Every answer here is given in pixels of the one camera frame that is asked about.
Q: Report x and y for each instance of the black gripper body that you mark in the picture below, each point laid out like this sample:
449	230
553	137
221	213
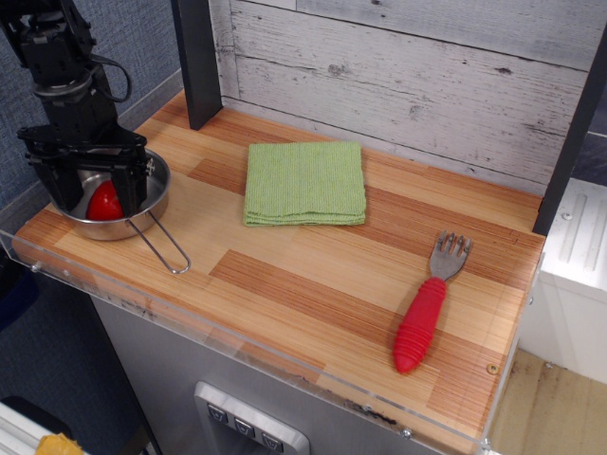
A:
82	133

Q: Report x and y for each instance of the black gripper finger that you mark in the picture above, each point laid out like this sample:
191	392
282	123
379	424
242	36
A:
62	183
130	184

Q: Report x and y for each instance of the red plastic strawberry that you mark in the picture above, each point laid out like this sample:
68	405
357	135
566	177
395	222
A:
104	204

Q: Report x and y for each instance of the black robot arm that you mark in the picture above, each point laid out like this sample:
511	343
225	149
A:
54	42

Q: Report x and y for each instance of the folded green cloth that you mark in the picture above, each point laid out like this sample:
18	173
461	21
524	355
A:
306	183

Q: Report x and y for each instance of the clear acrylic edge guard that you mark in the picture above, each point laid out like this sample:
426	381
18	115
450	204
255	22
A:
300	322

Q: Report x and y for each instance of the silver button panel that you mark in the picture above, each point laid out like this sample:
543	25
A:
235	427

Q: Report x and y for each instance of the yellow and black object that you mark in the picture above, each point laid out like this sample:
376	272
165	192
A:
58	444

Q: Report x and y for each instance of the steel pan with wire handle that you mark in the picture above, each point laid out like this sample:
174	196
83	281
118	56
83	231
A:
149	212

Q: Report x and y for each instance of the dark grey left post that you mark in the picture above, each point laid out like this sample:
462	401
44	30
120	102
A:
196	49

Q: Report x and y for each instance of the dark grey post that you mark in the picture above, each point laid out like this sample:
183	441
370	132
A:
581	121
196	49

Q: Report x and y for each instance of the fork with red handle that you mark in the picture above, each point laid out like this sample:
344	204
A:
415	332

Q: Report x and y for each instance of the dark grey right post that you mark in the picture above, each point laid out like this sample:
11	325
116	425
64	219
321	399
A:
581	121

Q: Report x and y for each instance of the white aluminium rail block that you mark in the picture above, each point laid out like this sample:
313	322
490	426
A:
565	319

